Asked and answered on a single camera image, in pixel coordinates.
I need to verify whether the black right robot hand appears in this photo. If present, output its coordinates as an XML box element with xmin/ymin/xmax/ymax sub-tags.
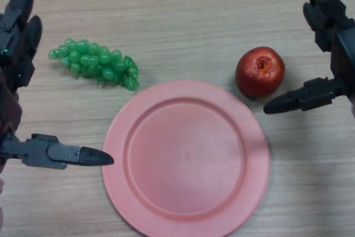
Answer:
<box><xmin>262</xmin><ymin>0</ymin><xmax>355</xmax><ymax>118</ymax></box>

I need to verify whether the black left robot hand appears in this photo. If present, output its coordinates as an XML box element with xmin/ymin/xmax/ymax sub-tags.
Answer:
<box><xmin>0</xmin><ymin>0</ymin><xmax>115</xmax><ymax>177</ymax></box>

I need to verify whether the red apple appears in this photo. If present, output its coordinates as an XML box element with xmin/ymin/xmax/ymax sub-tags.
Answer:
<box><xmin>235</xmin><ymin>46</ymin><xmax>286</xmax><ymax>99</ymax></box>

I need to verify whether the pink round plate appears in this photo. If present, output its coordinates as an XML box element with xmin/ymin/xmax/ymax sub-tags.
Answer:
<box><xmin>101</xmin><ymin>80</ymin><xmax>271</xmax><ymax>237</ymax></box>

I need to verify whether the green grape bunch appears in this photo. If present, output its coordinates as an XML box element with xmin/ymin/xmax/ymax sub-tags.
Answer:
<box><xmin>48</xmin><ymin>38</ymin><xmax>139</xmax><ymax>91</ymax></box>

